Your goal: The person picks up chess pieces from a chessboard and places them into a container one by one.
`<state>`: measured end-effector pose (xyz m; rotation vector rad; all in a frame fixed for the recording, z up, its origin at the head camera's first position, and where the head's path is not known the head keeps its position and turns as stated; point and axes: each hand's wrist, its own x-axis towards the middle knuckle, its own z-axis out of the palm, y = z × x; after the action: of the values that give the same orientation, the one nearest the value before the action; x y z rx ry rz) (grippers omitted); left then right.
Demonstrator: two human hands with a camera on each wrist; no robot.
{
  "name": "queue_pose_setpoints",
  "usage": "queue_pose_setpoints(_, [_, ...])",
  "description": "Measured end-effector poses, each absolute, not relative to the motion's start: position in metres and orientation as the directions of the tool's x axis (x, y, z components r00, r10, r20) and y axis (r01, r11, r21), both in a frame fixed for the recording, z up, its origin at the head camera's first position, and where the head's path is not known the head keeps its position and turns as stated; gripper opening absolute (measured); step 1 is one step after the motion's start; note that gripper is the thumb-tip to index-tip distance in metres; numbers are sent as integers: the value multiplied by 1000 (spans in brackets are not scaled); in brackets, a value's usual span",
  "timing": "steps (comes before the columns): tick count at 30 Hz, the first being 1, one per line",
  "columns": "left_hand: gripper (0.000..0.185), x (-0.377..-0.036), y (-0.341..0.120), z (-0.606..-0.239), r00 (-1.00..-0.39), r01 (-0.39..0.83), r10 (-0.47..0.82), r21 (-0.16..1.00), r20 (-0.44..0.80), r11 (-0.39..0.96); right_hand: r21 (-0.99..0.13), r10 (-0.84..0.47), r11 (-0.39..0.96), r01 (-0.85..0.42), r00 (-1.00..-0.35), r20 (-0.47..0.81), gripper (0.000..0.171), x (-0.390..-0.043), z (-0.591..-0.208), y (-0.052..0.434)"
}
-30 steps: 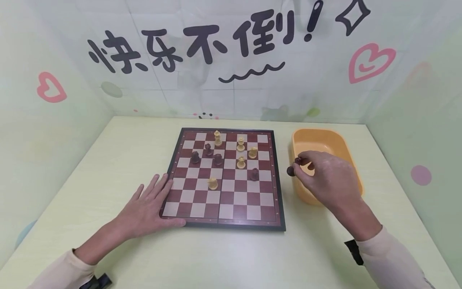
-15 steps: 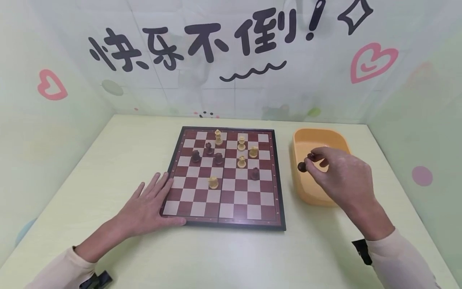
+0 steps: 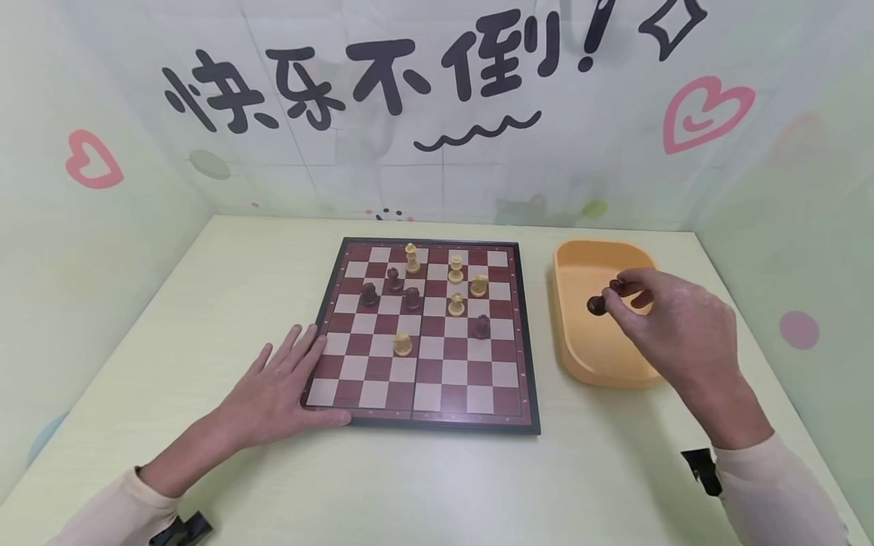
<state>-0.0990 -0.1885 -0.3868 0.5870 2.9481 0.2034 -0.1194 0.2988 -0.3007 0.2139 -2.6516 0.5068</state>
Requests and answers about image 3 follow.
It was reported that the person's left hand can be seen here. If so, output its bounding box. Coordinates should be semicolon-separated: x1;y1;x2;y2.
217;325;354;451

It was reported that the person's right hand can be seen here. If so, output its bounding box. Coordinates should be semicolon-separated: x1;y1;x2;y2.
603;267;753;437

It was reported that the brown and cream chessboard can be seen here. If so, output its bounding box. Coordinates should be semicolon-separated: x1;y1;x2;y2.
300;237;542;437

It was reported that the person's right forearm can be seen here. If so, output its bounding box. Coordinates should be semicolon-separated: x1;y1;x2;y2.
683;379;854;546

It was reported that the person's left forearm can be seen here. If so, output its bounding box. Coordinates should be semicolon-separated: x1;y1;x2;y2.
46;413;244;546

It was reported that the orange plastic tray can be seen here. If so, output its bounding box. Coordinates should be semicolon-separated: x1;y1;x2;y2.
552;240;668;390

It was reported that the black wrist band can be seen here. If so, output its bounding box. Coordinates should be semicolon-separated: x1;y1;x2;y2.
681;447;724;498
148;511;213;546

